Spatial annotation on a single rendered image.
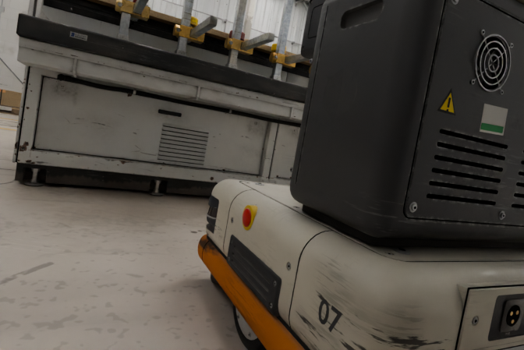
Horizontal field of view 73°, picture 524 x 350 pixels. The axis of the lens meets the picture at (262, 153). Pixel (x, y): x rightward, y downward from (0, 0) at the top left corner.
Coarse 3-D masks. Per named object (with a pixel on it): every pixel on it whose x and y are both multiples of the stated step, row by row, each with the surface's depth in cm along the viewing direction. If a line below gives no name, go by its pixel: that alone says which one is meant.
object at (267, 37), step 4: (268, 32) 146; (260, 36) 153; (264, 36) 149; (268, 36) 146; (272, 36) 147; (252, 40) 160; (256, 40) 156; (260, 40) 152; (264, 40) 148; (268, 40) 147; (272, 40) 147; (244, 44) 168; (248, 44) 164; (252, 44) 160; (256, 44) 159; (260, 44) 157; (244, 48) 170; (248, 48) 169
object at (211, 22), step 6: (210, 18) 135; (216, 18) 136; (204, 24) 141; (210, 24) 136; (216, 24) 136; (192, 30) 158; (198, 30) 149; (204, 30) 147; (192, 36) 160; (198, 36) 158
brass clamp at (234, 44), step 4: (228, 40) 169; (232, 40) 169; (236, 40) 170; (228, 44) 169; (232, 44) 170; (236, 44) 171; (240, 44) 171; (228, 48) 172; (232, 48) 170; (236, 48) 171; (240, 48) 172; (252, 48) 174; (240, 52) 175; (244, 52) 174; (248, 52) 174; (252, 52) 174
